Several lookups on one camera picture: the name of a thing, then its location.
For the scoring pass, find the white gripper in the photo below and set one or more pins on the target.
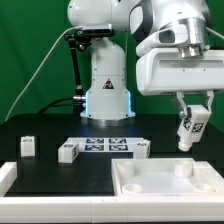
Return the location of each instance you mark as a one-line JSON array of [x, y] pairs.
[[161, 70]]

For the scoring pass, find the black camera stand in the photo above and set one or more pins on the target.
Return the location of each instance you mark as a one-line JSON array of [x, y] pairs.
[[79, 98]]

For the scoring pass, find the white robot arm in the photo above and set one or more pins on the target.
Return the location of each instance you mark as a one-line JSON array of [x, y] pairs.
[[108, 100]]

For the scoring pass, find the grey camera on stand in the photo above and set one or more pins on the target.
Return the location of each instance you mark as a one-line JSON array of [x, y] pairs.
[[97, 29]]

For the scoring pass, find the white U-shaped fence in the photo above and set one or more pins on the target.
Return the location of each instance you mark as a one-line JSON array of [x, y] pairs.
[[98, 209]]

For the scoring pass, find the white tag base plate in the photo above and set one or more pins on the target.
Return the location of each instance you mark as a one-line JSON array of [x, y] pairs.
[[110, 144]]

